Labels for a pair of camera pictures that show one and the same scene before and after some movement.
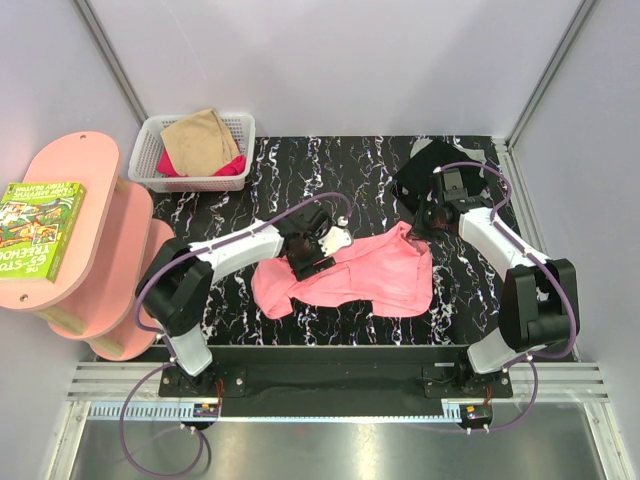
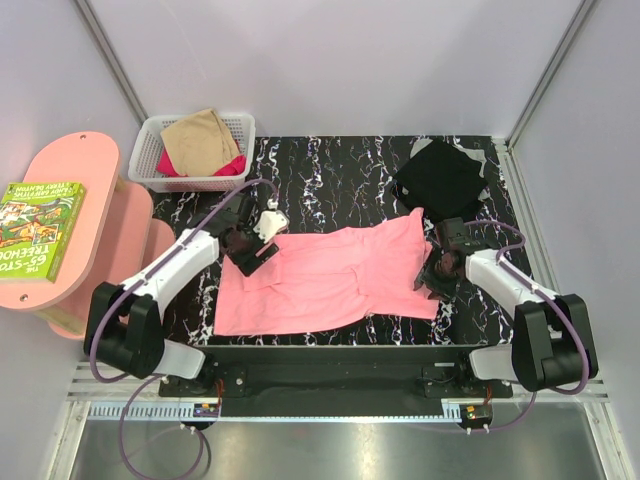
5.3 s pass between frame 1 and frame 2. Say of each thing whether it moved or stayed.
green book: stayed
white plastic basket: stayed
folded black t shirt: stayed
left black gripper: moved
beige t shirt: stayed
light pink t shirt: moved
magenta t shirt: stayed
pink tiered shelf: stayed
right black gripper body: moved
